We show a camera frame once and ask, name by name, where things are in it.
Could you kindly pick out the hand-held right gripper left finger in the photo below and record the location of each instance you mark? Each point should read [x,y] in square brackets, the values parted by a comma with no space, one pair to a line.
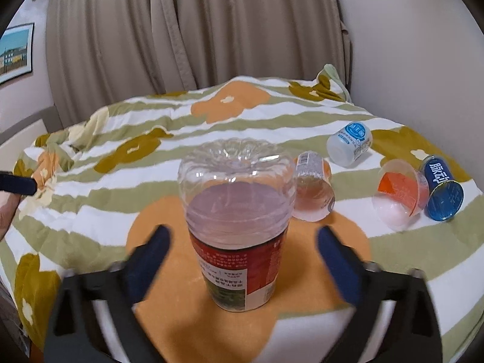
[151,251]

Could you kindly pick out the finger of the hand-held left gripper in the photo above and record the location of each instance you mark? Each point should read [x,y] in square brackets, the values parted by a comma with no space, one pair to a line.
[17,184]

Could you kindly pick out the clear cup with red label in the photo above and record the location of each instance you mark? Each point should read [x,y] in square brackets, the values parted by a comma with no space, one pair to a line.
[236,211]

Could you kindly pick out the framed wall picture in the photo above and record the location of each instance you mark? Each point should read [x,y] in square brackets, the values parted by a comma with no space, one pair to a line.
[16,51]

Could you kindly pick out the beige curtain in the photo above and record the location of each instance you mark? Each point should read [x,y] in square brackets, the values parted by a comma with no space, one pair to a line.
[196,30]

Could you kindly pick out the person's left hand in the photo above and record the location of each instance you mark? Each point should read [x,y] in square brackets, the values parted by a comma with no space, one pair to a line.
[6,211]

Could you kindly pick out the small clear orange bottle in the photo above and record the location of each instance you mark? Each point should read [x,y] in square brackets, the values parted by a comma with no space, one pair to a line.
[314,191]

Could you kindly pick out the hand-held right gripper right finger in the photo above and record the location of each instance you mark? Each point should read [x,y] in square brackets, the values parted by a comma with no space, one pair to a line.
[334,251]

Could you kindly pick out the floral striped blanket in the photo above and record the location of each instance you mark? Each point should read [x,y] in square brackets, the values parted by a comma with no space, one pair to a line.
[151,151]

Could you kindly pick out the white bottle blue label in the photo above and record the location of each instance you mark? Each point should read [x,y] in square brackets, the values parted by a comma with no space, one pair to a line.
[349,141]

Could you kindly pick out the clear cup with orange label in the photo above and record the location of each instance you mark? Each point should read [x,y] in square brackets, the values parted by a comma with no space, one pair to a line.
[402,194]

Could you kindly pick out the blue cup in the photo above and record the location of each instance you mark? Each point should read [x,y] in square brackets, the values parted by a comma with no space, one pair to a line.
[442,187]

